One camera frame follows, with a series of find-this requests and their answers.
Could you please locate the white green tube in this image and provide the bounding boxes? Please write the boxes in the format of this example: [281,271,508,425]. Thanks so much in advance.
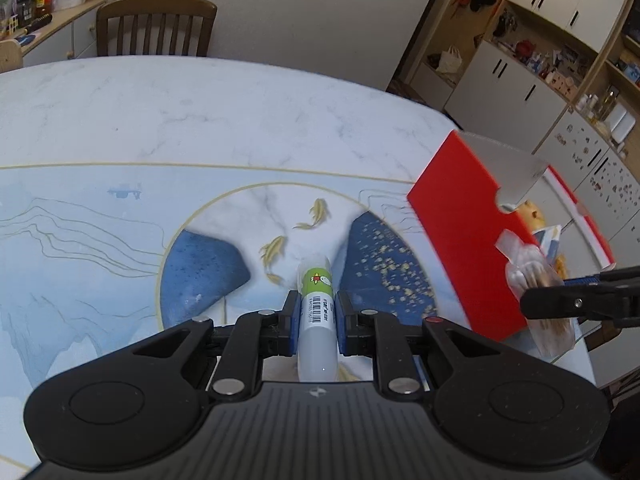
[297,254,338,382]

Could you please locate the spotted yellow plush toy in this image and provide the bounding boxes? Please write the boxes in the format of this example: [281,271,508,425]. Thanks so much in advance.
[516,200,547,233]

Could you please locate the orange snack packet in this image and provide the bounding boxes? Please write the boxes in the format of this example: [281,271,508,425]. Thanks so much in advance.
[552,254,570,281]

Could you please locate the white grey tissue pack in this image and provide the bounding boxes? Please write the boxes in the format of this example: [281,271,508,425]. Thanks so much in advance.
[533,224,562,266]

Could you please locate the red shoe box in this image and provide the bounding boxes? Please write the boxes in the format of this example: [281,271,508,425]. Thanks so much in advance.
[407,131,615,341]

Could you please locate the white storage cabinets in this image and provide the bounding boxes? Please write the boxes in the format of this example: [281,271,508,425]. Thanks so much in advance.
[400,0,639,266]

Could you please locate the white tote bag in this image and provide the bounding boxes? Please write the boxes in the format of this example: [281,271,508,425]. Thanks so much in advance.
[436,46,463,75]

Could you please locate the brown wooden chair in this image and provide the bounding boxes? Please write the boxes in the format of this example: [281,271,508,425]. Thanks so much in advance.
[96,0,217,58]

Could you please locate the white sideboard cabinet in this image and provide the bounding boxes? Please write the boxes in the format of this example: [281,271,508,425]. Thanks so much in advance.
[20,0,107,68]

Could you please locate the wooden child chair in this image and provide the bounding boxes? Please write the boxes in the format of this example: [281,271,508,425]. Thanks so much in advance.
[0,39,23,74]

